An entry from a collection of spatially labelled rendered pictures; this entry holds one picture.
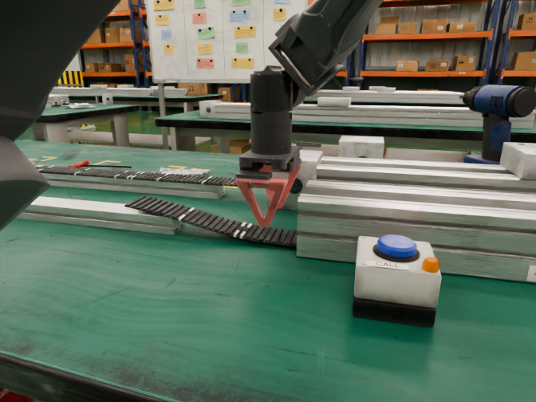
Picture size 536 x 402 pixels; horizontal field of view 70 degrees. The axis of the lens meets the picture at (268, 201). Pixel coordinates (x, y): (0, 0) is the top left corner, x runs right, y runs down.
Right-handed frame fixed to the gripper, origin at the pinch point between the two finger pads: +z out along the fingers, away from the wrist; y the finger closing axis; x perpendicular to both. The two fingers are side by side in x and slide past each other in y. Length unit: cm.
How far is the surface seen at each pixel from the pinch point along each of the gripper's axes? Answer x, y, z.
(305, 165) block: -2.7, 14.0, -4.1
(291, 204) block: -0.3, 14.0, 3.4
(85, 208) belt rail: 31.0, -2.2, 1.5
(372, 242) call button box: -14.6, -10.6, -1.4
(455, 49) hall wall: -195, 1039, -79
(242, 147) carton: 127, 361, 59
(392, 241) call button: -16.5, -13.1, -2.8
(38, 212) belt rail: 41.1, -2.0, 3.3
